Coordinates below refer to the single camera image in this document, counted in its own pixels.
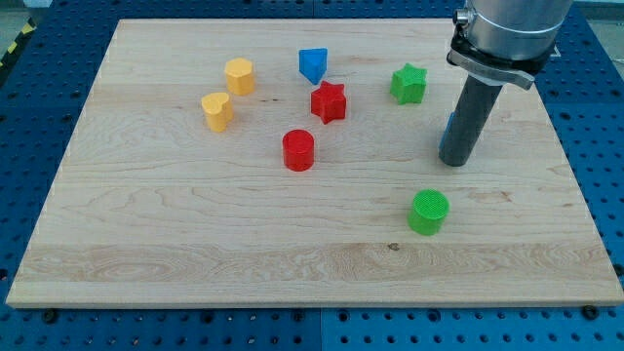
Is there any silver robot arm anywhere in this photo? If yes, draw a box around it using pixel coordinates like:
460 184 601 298
447 0 572 90

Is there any blue cube block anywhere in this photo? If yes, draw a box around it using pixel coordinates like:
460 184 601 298
438 112 455 151

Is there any red cylinder block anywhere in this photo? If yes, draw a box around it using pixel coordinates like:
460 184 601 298
282 130 315 172

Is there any red star block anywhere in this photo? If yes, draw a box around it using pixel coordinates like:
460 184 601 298
310 81 347 125

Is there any light wooden board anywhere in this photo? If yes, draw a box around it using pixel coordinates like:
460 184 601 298
7 19 623 309

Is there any blue triangle block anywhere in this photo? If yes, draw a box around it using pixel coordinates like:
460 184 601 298
298 48 328 85

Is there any yellow heart block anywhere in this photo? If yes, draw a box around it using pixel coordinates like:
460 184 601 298
201 92 234 133

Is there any yellow hexagon block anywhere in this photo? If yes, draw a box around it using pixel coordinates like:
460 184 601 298
224 58 255 96

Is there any green cylinder block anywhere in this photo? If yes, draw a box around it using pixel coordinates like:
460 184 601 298
407 189 449 236

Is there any green star block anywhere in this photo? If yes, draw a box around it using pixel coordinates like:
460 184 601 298
390 63 427 104

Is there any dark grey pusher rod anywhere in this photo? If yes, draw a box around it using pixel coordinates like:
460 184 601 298
439 76 502 167

